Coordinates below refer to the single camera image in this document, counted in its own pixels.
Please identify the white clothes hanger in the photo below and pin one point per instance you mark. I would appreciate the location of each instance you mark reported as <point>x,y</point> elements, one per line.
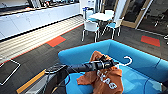
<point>128,59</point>

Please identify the orange printed hoodie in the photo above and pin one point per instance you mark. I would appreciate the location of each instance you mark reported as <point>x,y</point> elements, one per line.
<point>106,81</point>

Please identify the blue sofa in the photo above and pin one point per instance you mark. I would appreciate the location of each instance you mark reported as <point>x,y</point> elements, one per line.
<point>133,56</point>

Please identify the white chair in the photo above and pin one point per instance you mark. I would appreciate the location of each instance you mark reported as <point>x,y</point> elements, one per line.
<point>90,26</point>
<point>89,13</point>
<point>109,12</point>
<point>115,25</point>

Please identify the white rectangular table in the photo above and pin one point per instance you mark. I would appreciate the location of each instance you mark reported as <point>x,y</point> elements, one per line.
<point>100,16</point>

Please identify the dark framed door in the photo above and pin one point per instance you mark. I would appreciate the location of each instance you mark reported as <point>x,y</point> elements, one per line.
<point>135,13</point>

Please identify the wood framed glass door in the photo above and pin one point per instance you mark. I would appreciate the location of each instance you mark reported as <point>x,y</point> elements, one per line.
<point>108,5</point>

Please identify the black lounge chair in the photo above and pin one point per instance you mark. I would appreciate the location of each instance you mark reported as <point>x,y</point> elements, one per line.
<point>160,20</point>

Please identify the white kitchen counter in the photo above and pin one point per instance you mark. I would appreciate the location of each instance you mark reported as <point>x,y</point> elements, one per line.
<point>33,20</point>

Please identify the white metal frame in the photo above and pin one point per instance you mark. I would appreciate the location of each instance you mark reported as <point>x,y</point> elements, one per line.
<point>165,37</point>

